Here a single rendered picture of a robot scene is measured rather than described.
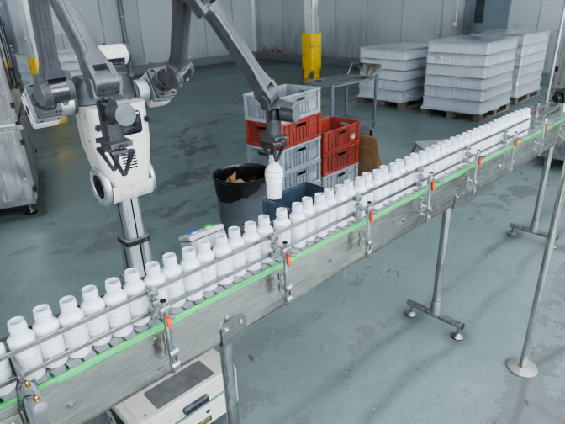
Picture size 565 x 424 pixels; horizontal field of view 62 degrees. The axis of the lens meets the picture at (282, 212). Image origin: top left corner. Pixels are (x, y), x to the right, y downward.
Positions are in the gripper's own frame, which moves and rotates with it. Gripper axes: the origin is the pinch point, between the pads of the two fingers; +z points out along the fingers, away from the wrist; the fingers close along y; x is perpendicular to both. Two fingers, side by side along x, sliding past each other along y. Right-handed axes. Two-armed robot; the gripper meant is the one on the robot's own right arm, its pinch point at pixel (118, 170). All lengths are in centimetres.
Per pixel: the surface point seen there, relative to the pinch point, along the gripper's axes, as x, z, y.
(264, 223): 39.0, 24.7, 16.5
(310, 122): 252, 57, -162
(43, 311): -31.6, 23.4, 16.6
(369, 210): 83, 32, 27
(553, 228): 168, 55, 68
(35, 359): -36, 34, 18
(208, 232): 25.9, 28.2, 2.3
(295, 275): 49, 47, 21
